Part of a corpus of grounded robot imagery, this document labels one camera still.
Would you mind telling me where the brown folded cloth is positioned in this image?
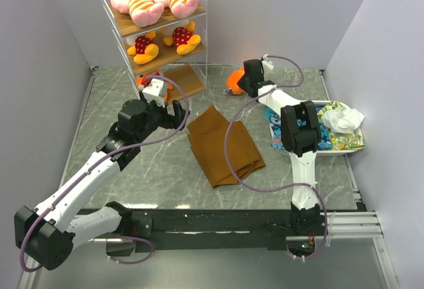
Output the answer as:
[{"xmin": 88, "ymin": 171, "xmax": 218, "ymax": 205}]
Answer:
[{"xmin": 187, "ymin": 105, "xmax": 266, "ymax": 188}]

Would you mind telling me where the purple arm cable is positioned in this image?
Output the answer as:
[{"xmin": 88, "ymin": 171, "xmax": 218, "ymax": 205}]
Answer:
[
  {"xmin": 224, "ymin": 55, "xmax": 329, "ymax": 260},
  {"xmin": 19, "ymin": 75, "xmax": 190, "ymax": 272}
]

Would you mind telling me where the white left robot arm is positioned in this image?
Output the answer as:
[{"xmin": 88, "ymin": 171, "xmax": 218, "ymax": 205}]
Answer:
[{"xmin": 14, "ymin": 99, "xmax": 189, "ymax": 272}]

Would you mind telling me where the blue patterned cloth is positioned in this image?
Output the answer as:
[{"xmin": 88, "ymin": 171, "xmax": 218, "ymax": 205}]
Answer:
[{"xmin": 264, "ymin": 107, "xmax": 333, "ymax": 152}]

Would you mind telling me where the white wire wooden shelf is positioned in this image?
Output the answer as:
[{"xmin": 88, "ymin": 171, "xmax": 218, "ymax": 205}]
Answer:
[{"xmin": 101, "ymin": 0, "xmax": 208, "ymax": 104}]

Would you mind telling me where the orange goldfish plush toy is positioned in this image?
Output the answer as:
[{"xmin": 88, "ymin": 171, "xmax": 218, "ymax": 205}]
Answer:
[{"xmin": 223, "ymin": 68, "xmax": 244, "ymax": 95}]

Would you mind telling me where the floral yellow green cloth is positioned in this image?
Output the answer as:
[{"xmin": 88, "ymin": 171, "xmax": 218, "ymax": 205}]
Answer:
[{"xmin": 315, "ymin": 100, "xmax": 366, "ymax": 151}]

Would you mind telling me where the white laundry tray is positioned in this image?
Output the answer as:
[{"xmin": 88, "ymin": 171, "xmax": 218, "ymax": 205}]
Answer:
[{"xmin": 276, "ymin": 100, "xmax": 366, "ymax": 156}]

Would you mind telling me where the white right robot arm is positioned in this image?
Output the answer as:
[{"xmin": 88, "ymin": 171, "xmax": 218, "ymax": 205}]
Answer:
[{"xmin": 237, "ymin": 59, "xmax": 321, "ymax": 235}]

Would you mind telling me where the orange shark plush toy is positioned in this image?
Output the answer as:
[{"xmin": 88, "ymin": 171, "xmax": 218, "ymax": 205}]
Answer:
[{"xmin": 136, "ymin": 70, "xmax": 173, "ymax": 103}]

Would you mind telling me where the yellow frog plush polka dress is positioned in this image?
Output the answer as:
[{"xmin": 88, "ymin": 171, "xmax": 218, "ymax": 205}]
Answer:
[{"xmin": 126, "ymin": 30, "xmax": 159, "ymax": 65}]

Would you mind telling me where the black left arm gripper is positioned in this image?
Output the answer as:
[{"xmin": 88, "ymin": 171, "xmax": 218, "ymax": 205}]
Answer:
[{"xmin": 135, "ymin": 90, "xmax": 189, "ymax": 143}]

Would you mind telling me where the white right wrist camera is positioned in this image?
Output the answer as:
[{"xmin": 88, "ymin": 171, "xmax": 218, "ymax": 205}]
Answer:
[{"xmin": 260, "ymin": 54, "xmax": 274, "ymax": 75}]

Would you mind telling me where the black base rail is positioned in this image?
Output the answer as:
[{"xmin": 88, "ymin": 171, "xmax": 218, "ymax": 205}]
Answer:
[{"xmin": 76, "ymin": 207, "xmax": 332, "ymax": 253}]

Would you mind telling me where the white crumpled cloth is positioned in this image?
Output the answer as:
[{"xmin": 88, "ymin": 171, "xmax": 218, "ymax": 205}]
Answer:
[{"xmin": 322, "ymin": 108, "xmax": 364, "ymax": 134}]

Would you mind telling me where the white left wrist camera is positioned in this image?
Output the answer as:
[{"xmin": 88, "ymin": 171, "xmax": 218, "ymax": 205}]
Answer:
[{"xmin": 142, "ymin": 78, "xmax": 168, "ymax": 107}]

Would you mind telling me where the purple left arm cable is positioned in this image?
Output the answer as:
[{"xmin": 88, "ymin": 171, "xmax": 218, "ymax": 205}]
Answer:
[{"xmin": 19, "ymin": 75, "xmax": 190, "ymax": 272}]

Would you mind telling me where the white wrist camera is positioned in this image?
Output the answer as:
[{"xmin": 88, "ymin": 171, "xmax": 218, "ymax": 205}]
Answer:
[
  {"xmin": 260, "ymin": 54, "xmax": 274, "ymax": 75},
  {"xmin": 142, "ymin": 78, "xmax": 168, "ymax": 107}
]

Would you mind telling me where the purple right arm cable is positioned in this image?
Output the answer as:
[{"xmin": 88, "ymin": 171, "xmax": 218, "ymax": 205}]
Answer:
[{"xmin": 224, "ymin": 55, "xmax": 329, "ymax": 260}]

